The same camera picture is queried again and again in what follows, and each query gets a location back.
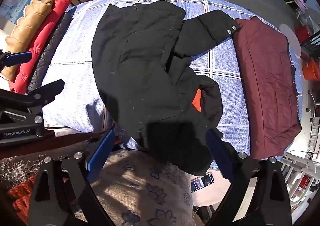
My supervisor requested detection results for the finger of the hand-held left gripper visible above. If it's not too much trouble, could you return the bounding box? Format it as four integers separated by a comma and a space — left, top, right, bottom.
0, 49, 32, 72
0, 79, 65, 112

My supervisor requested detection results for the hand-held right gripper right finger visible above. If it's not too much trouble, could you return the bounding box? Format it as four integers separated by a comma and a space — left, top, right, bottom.
205, 128, 293, 226

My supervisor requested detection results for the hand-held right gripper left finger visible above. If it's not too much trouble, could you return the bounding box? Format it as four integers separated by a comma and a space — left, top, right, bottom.
27, 130, 115, 226

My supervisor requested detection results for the black jacket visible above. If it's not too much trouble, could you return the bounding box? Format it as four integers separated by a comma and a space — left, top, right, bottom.
91, 0, 242, 176

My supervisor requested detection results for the red puffer jacket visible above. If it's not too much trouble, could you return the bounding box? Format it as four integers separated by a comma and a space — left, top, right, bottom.
9, 0, 73, 94

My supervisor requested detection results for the black smartphone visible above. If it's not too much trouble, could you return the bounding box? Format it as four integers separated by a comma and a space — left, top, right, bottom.
190, 172, 215, 193

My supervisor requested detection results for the tan puffer jacket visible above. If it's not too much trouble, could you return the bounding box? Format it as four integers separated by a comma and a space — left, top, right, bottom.
0, 0, 56, 82

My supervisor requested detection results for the dark quilted jacket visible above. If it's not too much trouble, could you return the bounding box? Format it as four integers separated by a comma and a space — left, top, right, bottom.
27, 7, 77, 92

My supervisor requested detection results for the shaggy grey rug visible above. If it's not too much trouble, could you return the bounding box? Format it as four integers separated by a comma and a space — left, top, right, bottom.
0, 157, 43, 182

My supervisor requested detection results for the beige floral cloth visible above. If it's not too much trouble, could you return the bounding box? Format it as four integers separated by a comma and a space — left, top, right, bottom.
90, 150, 197, 226

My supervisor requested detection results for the lavender plaid bed sheet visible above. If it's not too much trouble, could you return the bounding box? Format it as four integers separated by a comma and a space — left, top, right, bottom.
41, 0, 304, 169

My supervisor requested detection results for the red knit cloth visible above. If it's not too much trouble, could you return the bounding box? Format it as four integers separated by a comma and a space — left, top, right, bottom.
7, 176, 38, 224

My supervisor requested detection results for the white metal rack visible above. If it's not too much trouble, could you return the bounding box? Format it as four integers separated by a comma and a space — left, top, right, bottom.
282, 152, 318, 199

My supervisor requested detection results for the maroon jacket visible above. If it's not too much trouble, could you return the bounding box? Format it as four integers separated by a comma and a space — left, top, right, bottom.
232, 16, 302, 160

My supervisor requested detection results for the orange bucket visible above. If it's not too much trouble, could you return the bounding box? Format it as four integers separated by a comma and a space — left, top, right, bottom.
302, 59, 320, 80

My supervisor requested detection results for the white round disc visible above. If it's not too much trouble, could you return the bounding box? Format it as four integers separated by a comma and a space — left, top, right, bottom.
279, 23, 303, 57

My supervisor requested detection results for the red crate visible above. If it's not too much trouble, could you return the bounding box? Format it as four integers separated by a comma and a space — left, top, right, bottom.
296, 24, 313, 44

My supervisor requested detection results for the pink chair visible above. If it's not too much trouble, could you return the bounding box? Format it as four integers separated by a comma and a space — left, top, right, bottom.
287, 0, 309, 19

